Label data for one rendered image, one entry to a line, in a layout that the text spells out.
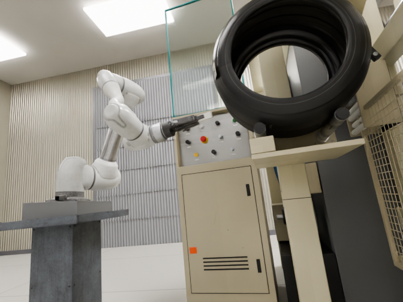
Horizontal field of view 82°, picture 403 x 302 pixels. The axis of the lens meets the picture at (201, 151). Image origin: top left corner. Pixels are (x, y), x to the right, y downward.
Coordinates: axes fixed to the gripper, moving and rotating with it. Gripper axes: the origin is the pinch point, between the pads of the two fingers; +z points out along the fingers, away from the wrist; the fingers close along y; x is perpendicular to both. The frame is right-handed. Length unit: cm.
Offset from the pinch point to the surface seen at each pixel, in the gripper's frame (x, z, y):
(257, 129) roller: 16.0, 20.1, -10.5
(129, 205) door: 0, -228, 281
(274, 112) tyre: 12.2, 27.7, -11.6
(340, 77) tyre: 8, 52, -12
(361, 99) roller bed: 9, 68, 20
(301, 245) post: 66, 24, 27
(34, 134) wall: -195, -415, 263
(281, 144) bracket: 17.8, 29.7, 24.1
